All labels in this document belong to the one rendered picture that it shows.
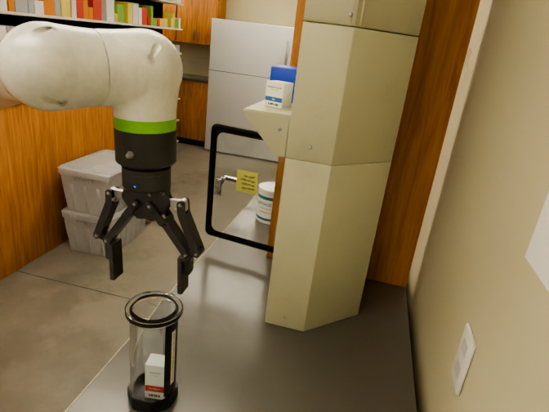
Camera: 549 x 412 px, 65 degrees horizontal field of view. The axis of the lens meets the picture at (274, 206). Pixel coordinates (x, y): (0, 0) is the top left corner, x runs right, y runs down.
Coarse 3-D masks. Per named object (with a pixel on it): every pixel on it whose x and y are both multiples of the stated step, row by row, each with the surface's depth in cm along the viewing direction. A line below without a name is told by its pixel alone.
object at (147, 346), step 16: (128, 304) 83; (144, 304) 87; (160, 304) 89; (176, 304) 85; (144, 320) 79; (160, 320) 80; (176, 320) 82; (144, 336) 81; (160, 336) 82; (144, 352) 82; (160, 352) 83; (144, 368) 84; (160, 368) 84; (144, 384) 85; (160, 384) 86; (144, 400) 87
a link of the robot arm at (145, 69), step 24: (120, 48) 56; (144, 48) 58; (168, 48) 60; (120, 72) 56; (144, 72) 58; (168, 72) 60; (120, 96) 58; (144, 96) 60; (168, 96) 62; (120, 120) 62; (144, 120) 61; (168, 120) 64
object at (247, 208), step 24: (216, 144) 143; (240, 144) 140; (264, 144) 137; (216, 168) 146; (240, 168) 142; (264, 168) 139; (240, 192) 145; (264, 192) 142; (216, 216) 151; (240, 216) 148; (264, 216) 145; (264, 240) 148
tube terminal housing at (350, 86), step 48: (336, 48) 92; (384, 48) 96; (336, 96) 96; (384, 96) 102; (288, 144) 102; (336, 144) 99; (384, 144) 108; (288, 192) 106; (336, 192) 105; (384, 192) 114; (288, 240) 110; (336, 240) 111; (288, 288) 114; (336, 288) 118
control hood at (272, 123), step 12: (252, 108) 103; (264, 108) 105; (276, 108) 107; (288, 108) 109; (252, 120) 102; (264, 120) 101; (276, 120) 100; (288, 120) 100; (264, 132) 102; (276, 132) 101; (276, 144) 102
